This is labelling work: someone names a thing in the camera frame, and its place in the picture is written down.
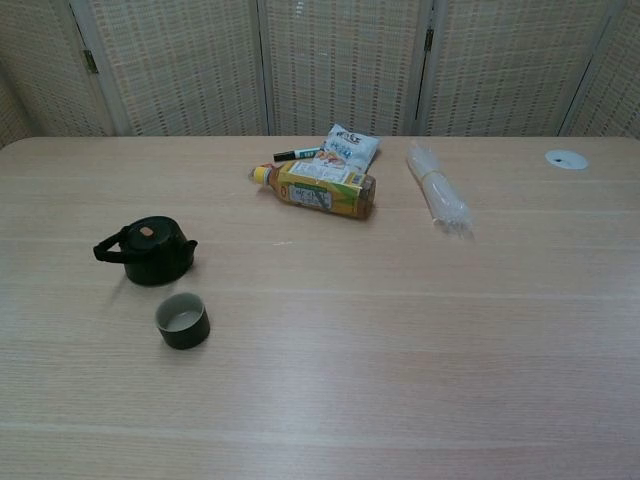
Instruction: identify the dark green teapot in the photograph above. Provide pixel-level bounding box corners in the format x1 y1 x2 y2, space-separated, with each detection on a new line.
92 215 199 288

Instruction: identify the dark green cup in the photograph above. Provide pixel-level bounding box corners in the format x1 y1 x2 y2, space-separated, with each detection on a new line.
154 292 212 351

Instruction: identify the yellow label tea bottle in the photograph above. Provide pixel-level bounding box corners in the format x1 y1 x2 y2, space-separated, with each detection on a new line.
247 159 378 221

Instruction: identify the black white marker pen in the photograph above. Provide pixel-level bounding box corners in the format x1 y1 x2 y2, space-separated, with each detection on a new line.
272 145 324 162

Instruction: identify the white snack bag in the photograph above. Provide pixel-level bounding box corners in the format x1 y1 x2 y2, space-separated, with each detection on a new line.
316 123 381 174

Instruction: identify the woven folding screen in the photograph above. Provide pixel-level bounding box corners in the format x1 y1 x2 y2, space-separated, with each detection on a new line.
0 0 640 139

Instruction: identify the white round sticker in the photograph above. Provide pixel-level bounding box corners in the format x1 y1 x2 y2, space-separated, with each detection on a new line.
544 148 590 171

